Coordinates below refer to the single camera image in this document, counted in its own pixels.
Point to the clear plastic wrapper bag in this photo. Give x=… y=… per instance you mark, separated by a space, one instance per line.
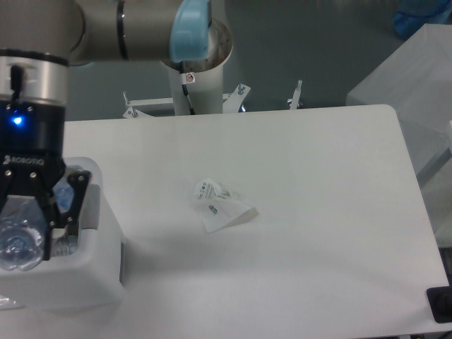
x=219 y=207

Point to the crushed bottle in bin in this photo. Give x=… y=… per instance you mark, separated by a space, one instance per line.
x=65 y=246

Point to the white trash can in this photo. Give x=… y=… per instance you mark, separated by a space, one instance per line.
x=92 y=275

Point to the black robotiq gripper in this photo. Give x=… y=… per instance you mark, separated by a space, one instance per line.
x=31 y=165

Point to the clear plastic scrap bottom left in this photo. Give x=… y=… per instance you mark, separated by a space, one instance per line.
x=7 y=303

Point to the metal bolt clamp right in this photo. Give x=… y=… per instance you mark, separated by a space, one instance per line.
x=295 y=102

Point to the white side cabinet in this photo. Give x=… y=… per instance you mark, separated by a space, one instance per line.
x=416 y=81

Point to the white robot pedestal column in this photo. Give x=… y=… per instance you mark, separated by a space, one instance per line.
x=197 y=86

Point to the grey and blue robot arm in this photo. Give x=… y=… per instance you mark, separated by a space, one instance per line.
x=40 y=41

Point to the blue object top right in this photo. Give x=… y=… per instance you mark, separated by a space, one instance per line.
x=410 y=16

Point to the clear plastic water bottle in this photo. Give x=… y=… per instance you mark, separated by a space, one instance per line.
x=22 y=234

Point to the black device at table edge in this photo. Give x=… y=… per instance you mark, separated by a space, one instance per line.
x=440 y=303

